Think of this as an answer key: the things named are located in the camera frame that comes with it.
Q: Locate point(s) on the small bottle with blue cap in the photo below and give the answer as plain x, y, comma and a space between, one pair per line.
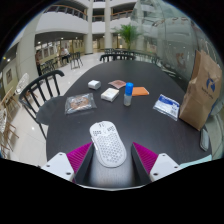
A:
128, 95

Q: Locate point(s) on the person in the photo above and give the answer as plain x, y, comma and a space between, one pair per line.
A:
64, 53
38, 63

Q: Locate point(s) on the black chair behind table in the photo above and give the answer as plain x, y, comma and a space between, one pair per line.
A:
116, 56

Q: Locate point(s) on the group of black chairs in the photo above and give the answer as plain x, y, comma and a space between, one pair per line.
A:
76, 58

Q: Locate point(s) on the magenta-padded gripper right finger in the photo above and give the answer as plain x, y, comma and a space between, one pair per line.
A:
165, 165

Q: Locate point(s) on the large white rocket model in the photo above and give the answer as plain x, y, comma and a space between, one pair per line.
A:
173, 33

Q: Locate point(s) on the white lattice chair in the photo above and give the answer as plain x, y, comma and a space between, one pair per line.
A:
22, 83

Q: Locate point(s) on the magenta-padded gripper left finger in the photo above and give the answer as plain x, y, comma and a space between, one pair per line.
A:
60, 165

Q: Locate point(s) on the small white box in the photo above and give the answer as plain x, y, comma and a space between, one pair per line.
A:
94, 84

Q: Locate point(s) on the black spindle-back chair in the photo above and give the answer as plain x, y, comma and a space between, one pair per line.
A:
50, 111

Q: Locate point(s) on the potted palm plant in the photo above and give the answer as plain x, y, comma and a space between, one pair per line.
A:
128, 33

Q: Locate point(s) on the brown paper bag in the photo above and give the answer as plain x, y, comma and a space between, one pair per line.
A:
200, 93

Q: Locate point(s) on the orange flat packet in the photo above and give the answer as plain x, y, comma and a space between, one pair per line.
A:
141, 91

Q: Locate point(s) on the white rectangular box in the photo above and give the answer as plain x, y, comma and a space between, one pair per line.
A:
109, 94

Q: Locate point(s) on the white and blue plastic packet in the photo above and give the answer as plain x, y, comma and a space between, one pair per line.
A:
166, 106

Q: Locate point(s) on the clear bag with cookie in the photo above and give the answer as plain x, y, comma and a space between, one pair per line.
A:
80, 103

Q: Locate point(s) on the white perforated computer mouse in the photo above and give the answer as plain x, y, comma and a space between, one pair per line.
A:
108, 145

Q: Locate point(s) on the grey pouch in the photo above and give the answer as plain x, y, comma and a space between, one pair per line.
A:
204, 140

